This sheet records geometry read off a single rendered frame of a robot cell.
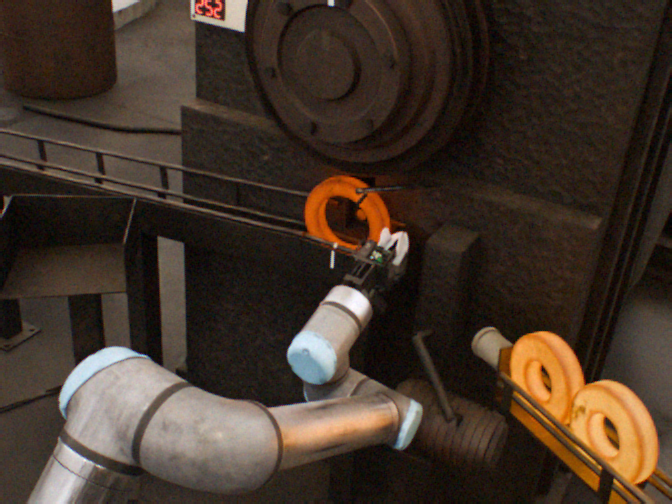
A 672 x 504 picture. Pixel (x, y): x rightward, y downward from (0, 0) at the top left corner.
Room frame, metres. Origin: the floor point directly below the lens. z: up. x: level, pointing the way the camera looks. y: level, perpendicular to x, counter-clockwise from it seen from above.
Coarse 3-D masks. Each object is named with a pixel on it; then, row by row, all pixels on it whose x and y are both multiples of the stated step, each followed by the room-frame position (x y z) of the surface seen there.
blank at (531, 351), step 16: (528, 336) 1.14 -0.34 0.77; (544, 336) 1.13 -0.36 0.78; (512, 352) 1.17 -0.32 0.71; (528, 352) 1.14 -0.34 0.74; (544, 352) 1.10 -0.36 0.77; (560, 352) 1.09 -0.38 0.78; (512, 368) 1.16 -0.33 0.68; (528, 368) 1.13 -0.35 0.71; (560, 368) 1.07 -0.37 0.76; (576, 368) 1.07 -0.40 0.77; (528, 384) 1.12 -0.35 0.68; (560, 384) 1.06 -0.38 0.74; (576, 384) 1.05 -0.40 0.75; (544, 400) 1.08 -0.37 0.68; (560, 400) 1.05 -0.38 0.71; (560, 416) 1.04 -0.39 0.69
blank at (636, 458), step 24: (600, 384) 1.00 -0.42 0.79; (576, 408) 1.02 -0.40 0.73; (600, 408) 0.98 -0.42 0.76; (624, 408) 0.94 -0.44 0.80; (576, 432) 1.01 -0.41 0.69; (600, 432) 1.00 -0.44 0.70; (624, 432) 0.93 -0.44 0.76; (648, 432) 0.92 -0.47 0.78; (600, 456) 0.96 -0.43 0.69; (624, 456) 0.92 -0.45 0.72; (648, 456) 0.90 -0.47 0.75
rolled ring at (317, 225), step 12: (336, 180) 1.52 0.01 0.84; (348, 180) 1.52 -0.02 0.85; (312, 192) 1.54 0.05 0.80; (324, 192) 1.53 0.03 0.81; (336, 192) 1.52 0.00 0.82; (348, 192) 1.50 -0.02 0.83; (312, 204) 1.54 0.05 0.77; (324, 204) 1.55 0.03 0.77; (372, 204) 1.48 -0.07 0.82; (312, 216) 1.54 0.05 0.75; (324, 216) 1.56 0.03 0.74; (372, 216) 1.48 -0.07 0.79; (384, 216) 1.48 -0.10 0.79; (312, 228) 1.54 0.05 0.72; (324, 228) 1.54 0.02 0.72; (372, 228) 1.48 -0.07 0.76; (336, 240) 1.54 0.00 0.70
